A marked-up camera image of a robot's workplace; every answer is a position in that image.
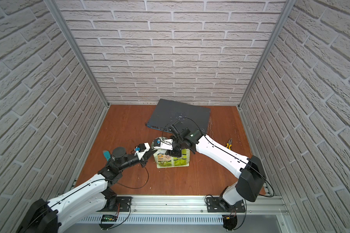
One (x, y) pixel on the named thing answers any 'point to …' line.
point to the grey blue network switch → (166, 112)
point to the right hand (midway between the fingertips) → (164, 150)
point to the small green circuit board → (109, 218)
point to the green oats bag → (163, 160)
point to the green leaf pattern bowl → (159, 150)
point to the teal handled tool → (107, 155)
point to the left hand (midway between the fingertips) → (154, 145)
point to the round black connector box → (229, 222)
